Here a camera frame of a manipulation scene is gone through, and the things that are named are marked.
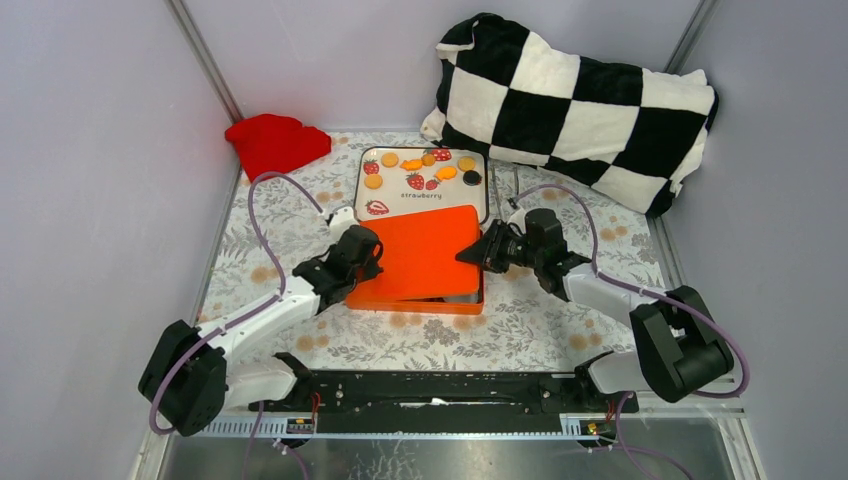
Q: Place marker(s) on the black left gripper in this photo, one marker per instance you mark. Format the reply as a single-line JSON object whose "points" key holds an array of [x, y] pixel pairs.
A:
{"points": [[374, 269]]}

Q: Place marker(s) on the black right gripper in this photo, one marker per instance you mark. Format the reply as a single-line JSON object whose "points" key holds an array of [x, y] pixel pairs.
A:
{"points": [[487, 251]]}

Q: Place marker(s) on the orange cookie tin box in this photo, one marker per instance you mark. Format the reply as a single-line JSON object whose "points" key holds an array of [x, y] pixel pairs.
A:
{"points": [[424, 307]]}

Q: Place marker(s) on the orange tin lid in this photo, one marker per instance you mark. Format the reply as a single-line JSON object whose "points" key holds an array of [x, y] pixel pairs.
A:
{"points": [[419, 258]]}

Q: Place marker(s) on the metal serving tongs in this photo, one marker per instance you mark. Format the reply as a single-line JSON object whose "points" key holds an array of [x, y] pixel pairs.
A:
{"points": [[504, 185]]}

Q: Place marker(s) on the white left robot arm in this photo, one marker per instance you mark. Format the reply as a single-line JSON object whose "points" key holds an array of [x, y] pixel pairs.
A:
{"points": [[193, 373]]}

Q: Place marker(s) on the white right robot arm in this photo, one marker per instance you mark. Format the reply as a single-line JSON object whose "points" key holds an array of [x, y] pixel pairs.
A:
{"points": [[677, 352]]}

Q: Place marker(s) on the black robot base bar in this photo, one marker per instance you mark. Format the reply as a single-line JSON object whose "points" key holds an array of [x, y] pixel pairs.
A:
{"points": [[418, 402]]}

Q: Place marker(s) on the black sandwich cookie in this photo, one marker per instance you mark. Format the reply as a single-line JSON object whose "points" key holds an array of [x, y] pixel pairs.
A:
{"points": [[472, 178]]}

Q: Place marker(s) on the round yellow biscuit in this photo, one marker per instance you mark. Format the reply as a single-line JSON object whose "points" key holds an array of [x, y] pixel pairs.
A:
{"points": [[466, 163], [373, 181], [389, 160]]}

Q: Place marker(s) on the orange fish shaped cookie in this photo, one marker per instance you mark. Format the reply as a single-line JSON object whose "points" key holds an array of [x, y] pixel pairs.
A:
{"points": [[411, 165], [446, 173]]}

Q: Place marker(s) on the strawberry print white tray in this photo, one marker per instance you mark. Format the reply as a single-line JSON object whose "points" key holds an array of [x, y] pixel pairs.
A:
{"points": [[406, 192]]}

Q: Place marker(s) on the small swirl orange cookie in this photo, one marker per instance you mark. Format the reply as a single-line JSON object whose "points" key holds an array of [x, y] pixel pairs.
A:
{"points": [[428, 159]]}

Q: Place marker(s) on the red cloth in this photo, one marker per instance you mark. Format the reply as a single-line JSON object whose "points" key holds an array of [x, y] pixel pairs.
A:
{"points": [[269, 142]]}

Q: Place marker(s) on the checkered black white blanket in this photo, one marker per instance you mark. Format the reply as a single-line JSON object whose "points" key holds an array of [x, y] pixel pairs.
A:
{"points": [[627, 132]]}

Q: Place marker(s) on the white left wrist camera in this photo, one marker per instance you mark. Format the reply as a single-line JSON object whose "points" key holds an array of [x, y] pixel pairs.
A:
{"points": [[339, 220]]}

